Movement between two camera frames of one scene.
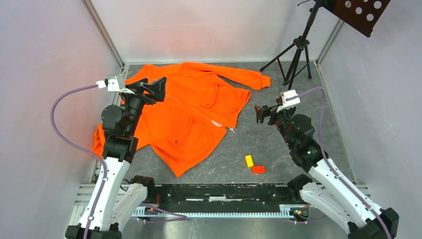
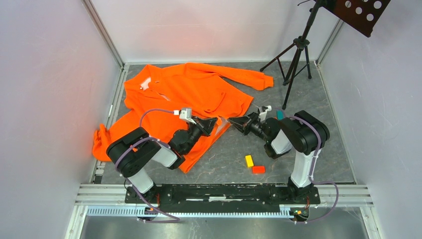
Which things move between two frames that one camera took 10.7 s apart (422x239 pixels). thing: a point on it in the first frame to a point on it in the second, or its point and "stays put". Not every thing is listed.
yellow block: [249, 161] stays put
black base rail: [223, 194] stays put
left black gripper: [156, 89] to [207, 124]
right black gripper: [265, 109] to [239, 122]
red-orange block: [258, 169] stays put
